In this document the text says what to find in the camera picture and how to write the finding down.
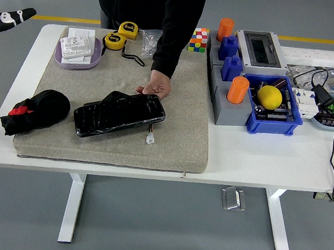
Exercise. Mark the person's left hand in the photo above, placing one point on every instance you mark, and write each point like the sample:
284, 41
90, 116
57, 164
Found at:
159, 84

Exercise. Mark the person's left forearm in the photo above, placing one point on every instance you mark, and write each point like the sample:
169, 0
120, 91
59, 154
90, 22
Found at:
166, 53

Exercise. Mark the clear bag of screws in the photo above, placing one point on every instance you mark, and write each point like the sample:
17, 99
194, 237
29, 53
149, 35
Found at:
148, 44

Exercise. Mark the colourful puzzle cube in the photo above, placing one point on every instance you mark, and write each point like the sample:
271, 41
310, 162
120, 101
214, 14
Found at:
198, 40

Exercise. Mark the small grey block holder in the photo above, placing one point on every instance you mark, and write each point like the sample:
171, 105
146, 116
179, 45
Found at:
212, 50

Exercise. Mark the grey-brown mat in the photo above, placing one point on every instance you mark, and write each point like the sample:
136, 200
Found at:
167, 149

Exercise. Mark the purple tray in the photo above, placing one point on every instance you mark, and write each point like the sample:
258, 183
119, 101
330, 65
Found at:
96, 55

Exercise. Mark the blue block with knob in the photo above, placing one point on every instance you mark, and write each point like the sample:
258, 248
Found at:
228, 48
232, 69

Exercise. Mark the white square cover plate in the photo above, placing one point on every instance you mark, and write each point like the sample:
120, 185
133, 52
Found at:
81, 32

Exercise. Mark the large grey block holder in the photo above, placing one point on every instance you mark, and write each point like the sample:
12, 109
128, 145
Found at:
230, 115

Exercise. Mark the orange cylinder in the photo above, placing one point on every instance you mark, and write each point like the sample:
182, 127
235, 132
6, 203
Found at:
237, 90
225, 28

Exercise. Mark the person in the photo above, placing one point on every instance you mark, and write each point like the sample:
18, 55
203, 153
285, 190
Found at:
144, 3

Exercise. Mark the yellow ball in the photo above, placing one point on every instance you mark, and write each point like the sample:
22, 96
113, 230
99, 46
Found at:
270, 97

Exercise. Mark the grey electrical distribution box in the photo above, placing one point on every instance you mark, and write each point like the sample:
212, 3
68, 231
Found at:
277, 71

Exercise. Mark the blue plastic bin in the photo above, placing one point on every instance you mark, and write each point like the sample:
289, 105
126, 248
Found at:
271, 127

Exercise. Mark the black circuit board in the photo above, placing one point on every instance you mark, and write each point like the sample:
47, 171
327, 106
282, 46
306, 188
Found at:
275, 115

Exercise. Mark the metal floor socket plate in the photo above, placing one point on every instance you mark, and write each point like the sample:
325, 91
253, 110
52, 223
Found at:
234, 199

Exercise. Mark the clear bag of white rings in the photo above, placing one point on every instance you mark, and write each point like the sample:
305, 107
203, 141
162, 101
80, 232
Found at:
298, 70

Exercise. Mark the white circuit breaker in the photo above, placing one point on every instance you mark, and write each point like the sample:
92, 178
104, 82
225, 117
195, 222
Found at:
306, 106

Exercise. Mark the white power strip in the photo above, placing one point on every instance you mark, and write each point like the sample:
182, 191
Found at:
308, 56

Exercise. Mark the white table leg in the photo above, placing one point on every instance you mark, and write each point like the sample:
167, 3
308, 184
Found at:
71, 210
277, 226

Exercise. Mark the dark brown electronic components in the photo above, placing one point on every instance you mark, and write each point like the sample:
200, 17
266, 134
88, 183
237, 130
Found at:
329, 119

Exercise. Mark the light blue tray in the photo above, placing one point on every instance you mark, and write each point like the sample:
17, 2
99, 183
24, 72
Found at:
328, 127

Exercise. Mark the white wall socket module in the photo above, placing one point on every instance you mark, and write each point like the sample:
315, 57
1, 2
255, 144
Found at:
76, 47

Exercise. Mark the white flat switch plate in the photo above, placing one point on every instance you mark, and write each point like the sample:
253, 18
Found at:
82, 60

